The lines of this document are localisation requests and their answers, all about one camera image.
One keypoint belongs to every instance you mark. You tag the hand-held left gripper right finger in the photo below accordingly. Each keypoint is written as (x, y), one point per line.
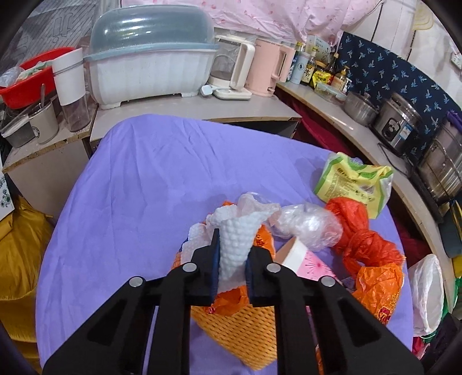
(249, 279)

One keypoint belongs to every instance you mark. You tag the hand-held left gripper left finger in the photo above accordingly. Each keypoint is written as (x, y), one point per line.
(216, 268)

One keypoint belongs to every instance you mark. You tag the white foam fruit net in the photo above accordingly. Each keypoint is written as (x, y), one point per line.
(234, 238)

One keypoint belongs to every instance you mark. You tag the white plastic bag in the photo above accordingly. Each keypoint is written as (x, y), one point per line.
(426, 288)

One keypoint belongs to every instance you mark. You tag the pink and white paper box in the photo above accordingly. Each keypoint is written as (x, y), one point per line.
(310, 266)

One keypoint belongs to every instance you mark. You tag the clear plastic bag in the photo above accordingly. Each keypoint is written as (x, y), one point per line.
(310, 223)

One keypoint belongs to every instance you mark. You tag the purple tablecloth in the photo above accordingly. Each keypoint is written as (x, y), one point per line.
(162, 180)

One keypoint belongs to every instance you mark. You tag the red plastic bag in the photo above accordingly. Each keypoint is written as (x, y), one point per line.
(353, 223)

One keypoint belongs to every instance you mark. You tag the yellow green snack packet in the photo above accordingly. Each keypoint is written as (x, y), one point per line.
(346, 180)

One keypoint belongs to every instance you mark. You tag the white topped side table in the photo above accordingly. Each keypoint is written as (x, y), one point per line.
(180, 110)

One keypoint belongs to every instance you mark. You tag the white kettle base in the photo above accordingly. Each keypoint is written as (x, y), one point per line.
(234, 94)

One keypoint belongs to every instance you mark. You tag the white power plug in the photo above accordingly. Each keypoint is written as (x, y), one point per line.
(207, 90)

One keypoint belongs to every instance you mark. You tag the curved wooden counter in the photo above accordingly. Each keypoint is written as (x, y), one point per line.
(361, 133)

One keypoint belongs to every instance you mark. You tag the yellow sack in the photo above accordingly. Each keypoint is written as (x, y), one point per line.
(21, 252)

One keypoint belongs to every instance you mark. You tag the glass container with blue lid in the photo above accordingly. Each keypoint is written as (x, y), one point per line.
(332, 93)

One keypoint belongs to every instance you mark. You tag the steel cooking pot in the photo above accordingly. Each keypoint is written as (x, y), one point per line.
(359, 108)

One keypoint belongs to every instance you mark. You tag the white dish drainer box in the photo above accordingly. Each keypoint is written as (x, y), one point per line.
(144, 75)

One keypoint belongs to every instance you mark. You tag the large pink kettle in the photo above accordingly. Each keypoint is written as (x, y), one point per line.
(263, 68)

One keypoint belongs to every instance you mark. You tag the chipboard shelf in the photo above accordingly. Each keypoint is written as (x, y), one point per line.
(43, 151)

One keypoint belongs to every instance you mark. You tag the yellow seasoning packet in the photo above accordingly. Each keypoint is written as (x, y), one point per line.
(323, 79)

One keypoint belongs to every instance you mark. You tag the steel rice cooker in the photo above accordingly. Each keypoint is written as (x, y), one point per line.
(397, 122)

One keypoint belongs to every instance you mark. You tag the soy sauce bottle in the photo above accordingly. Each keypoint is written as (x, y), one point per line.
(308, 72)

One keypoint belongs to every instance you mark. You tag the teal and white bottle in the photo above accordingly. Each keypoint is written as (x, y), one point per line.
(296, 68)

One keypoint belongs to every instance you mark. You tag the steel steamer pot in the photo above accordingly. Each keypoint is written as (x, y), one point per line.
(440, 169)

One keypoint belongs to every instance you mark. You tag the white mug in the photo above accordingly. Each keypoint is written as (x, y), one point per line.
(45, 124)

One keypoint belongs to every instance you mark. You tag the dark glass bottle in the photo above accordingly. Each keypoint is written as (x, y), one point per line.
(332, 66)

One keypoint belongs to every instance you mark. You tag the tall white and clear container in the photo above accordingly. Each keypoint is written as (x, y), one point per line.
(70, 83)

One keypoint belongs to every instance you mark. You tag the translucent grey dish box lid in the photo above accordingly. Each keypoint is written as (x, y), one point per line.
(151, 29)

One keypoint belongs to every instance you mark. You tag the pink floral curtain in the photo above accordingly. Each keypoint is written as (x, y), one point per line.
(252, 18)

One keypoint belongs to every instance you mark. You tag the navy printed cloth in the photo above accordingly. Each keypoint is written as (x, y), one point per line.
(389, 68)

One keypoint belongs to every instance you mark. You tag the purple cloth strip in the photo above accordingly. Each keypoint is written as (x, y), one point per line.
(455, 120)

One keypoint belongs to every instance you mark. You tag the red plastic basin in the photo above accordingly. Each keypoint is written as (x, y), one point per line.
(25, 90)

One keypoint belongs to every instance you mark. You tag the white wall socket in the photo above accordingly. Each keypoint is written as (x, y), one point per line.
(456, 59)

